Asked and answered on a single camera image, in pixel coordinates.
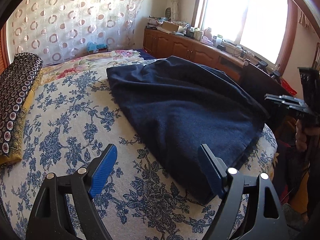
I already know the navy blue fleece sweater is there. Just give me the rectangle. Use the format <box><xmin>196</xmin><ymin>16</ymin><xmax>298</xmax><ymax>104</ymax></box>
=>
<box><xmin>106</xmin><ymin>56</ymin><xmax>268</xmax><ymax>204</ymax></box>

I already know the dark circle-patterned garment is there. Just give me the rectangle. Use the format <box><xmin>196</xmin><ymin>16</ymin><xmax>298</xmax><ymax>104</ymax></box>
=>
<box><xmin>1</xmin><ymin>53</ymin><xmax>43</xmax><ymax>158</ymax></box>

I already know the person's right hand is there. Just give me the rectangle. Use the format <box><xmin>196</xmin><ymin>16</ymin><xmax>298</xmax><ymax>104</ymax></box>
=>
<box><xmin>296</xmin><ymin>120</ymin><xmax>319</xmax><ymax>152</ymax></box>

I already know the bright window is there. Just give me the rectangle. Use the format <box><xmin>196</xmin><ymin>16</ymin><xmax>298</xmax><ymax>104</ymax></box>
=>
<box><xmin>193</xmin><ymin>0</ymin><xmax>298</xmax><ymax>73</ymax></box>

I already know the blue floral bedspread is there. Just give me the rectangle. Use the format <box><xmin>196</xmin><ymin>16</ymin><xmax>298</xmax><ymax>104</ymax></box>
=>
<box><xmin>1</xmin><ymin>53</ymin><xmax>277</xmax><ymax>239</ymax></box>

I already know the wooden sideboard cabinet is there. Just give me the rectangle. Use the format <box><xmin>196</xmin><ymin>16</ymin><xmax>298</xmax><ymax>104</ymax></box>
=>
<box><xmin>143</xmin><ymin>28</ymin><xmax>243</xmax><ymax>81</ymax></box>

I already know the cardboard box on cabinet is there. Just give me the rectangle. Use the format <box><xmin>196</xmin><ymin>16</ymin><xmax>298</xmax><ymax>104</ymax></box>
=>
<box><xmin>162</xmin><ymin>21</ymin><xmax>185</xmax><ymax>33</ymax></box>

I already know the floral bed quilt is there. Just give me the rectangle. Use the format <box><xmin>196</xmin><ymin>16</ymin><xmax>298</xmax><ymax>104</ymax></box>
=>
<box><xmin>41</xmin><ymin>49</ymin><xmax>155</xmax><ymax>85</ymax></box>

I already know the wooden slatted wardrobe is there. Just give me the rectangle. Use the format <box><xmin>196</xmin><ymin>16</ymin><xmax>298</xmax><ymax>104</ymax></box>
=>
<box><xmin>0</xmin><ymin>23</ymin><xmax>10</xmax><ymax>74</ymax></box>

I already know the blue toy on bed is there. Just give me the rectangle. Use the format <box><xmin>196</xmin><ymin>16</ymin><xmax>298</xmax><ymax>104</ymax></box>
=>
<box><xmin>87</xmin><ymin>42</ymin><xmax>108</xmax><ymax>54</ymax></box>

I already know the white circle-patterned curtain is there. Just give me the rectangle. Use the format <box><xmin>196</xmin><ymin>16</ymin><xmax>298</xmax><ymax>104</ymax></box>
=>
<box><xmin>6</xmin><ymin>0</ymin><xmax>143</xmax><ymax>66</ymax></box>

